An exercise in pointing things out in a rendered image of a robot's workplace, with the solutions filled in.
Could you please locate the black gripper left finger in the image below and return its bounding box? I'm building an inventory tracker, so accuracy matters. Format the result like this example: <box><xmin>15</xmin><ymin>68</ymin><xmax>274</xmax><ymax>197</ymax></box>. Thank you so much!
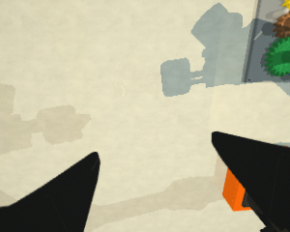
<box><xmin>0</xmin><ymin>152</ymin><xmax>101</xmax><ymax>232</ymax></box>

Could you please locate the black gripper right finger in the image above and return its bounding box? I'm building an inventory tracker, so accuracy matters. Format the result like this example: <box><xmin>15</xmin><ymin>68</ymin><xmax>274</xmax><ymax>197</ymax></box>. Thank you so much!
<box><xmin>212</xmin><ymin>131</ymin><xmax>290</xmax><ymax>232</ymax></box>

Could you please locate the brown gear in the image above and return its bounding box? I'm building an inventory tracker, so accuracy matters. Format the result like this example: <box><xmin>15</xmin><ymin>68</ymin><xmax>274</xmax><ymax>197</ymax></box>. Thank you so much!
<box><xmin>273</xmin><ymin>11</ymin><xmax>290</xmax><ymax>39</ymax></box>

